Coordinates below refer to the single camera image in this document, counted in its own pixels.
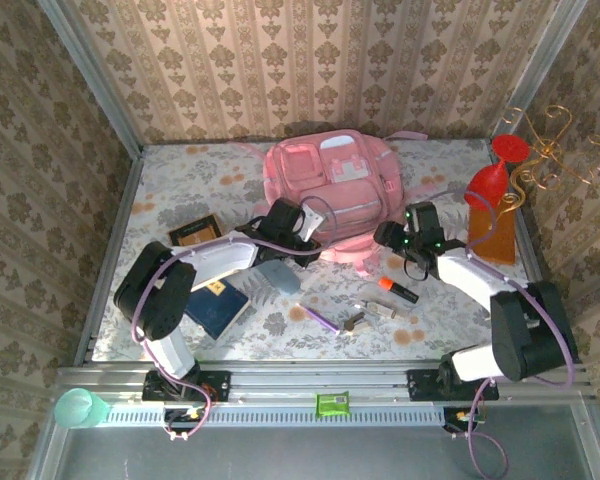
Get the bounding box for aluminium front rail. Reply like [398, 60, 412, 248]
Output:
[57, 359, 594, 401]

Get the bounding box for dark brown book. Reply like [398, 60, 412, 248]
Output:
[168, 213, 226, 248]

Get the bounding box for pink backpack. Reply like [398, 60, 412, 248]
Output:
[229, 128, 429, 276]

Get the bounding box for orange and black highlighter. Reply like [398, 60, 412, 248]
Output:
[378, 276, 420, 305]

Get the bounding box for purple pen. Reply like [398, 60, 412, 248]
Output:
[299, 302, 342, 335]

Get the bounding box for gold wire ornament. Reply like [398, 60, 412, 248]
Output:
[489, 104, 600, 231]

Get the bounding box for aluminium corner post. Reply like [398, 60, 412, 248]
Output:
[37, 0, 145, 157]
[489, 0, 589, 139]

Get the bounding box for aluminium side rail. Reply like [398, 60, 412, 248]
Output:
[489, 139, 581, 364]
[73, 147, 146, 366]

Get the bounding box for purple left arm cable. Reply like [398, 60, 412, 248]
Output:
[129, 194, 339, 444]

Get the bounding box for teal plastic cup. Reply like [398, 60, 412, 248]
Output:
[53, 388, 112, 430]

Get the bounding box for green packet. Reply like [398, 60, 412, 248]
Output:
[314, 390, 351, 419]

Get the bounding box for white slotted cable duct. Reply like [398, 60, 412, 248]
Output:
[99, 402, 446, 427]

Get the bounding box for blue book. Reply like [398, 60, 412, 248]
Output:
[183, 279, 252, 341]

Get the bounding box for orange wooden block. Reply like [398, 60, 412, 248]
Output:
[465, 197, 517, 266]

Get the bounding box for red wine glass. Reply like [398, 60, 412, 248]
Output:
[463, 134, 531, 211]

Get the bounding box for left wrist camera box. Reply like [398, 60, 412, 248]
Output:
[299, 202, 327, 241]

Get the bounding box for black and beige clip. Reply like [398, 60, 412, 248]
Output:
[338, 310, 371, 337]

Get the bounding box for grey-blue pencil case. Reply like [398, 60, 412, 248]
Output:
[254, 259, 302, 296]

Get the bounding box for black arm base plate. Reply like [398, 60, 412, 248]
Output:
[142, 369, 231, 404]
[406, 368, 500, 403]

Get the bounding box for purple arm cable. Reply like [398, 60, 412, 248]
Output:
[129, 194, 339, 444]
[419, 188, 579, 479]

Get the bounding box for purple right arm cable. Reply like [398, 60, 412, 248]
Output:
[419, 188, 579, 479]

